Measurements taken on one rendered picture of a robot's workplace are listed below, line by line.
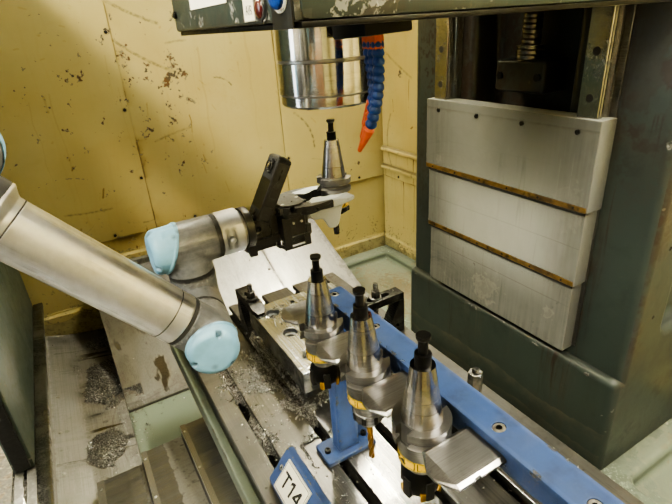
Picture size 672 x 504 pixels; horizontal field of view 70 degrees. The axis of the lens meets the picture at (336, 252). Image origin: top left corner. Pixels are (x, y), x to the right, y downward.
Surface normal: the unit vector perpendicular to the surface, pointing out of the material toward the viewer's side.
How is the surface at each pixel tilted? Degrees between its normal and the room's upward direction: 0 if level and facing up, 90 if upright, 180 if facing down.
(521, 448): 0
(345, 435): 90
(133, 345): 24
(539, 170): 90
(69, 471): 17
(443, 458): 0
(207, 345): 90
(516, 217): 90
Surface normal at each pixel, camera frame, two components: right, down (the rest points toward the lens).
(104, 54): 0.50, 0.34
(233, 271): 0.15, -0.69
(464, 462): -0.07, -0.90
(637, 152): -0.86, 0.26
